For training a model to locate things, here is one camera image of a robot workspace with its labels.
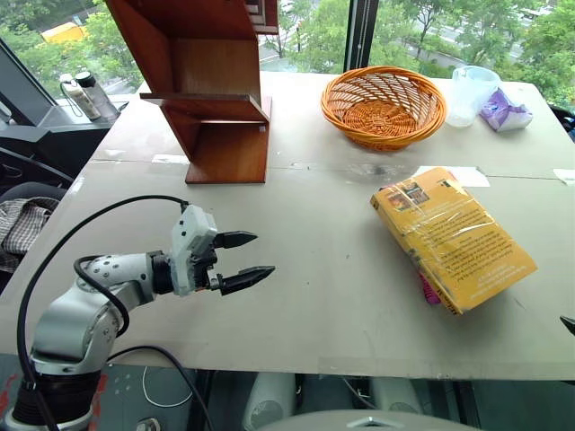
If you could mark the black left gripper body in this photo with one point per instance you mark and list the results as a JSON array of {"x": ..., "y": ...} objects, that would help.
[{"x": 207, "y": 265}]

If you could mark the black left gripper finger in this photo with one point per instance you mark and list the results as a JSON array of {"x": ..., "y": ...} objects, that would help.
[
  {"x": 236, "y": 239},
  {"x": 247, "y": 277}
]

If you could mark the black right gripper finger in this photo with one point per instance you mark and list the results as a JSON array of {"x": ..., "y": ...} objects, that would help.
[{"x": 568, "y": 324}]

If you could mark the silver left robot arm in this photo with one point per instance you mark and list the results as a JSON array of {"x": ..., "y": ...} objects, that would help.
[{"x": 85, "y": 314}]

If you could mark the brown wooden bookshelf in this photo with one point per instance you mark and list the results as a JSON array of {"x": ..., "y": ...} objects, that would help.
[{"x": 211, "y": 99}]

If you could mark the yellow paperback book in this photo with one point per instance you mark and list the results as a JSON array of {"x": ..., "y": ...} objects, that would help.
[{"x": 453, "y": 238}]

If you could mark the white rounded robot leg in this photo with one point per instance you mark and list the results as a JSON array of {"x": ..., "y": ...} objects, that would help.
[
  {"x": 395, "y": 395},
  {"x": 269, "y": 399}
]

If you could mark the plaid checked cloth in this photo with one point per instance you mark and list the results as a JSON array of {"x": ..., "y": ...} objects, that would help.
[{"x": 22, "y": 229}]

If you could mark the grey rounded robot torso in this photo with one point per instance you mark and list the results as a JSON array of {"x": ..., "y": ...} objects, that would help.
[{"x": 368, "y": 423}]

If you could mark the clear bottle with black cap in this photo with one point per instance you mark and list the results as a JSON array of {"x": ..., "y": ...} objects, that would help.
[{"x": 101, "y": 99}]

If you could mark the orange woven basket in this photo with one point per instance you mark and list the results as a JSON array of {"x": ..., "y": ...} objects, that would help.
[{"x": 383, "y": 110}]

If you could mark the black chair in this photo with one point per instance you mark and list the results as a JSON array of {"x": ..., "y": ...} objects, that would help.
[{"x": 27, "y": 179}]

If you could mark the black side desk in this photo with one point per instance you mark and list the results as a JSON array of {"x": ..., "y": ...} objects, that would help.
[{"x": 49, "y": 139}]

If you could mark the purple and white bag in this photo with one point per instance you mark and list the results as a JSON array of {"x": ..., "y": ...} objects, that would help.
[{"x": 505, "y": 112}]

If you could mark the clear plastic cup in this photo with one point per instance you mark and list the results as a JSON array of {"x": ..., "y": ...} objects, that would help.
[{"x": 469, "y": 94}]

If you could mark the yellow vehicle outside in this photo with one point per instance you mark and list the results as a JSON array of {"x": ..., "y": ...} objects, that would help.
[{"x": 65, "y": 32}]

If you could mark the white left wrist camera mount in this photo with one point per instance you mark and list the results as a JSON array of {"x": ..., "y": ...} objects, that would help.
[{"x": 191, "y": 242}]

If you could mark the black window frame post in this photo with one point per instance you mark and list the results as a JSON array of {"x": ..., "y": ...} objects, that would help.
[{"x": 359, "y": 31}]

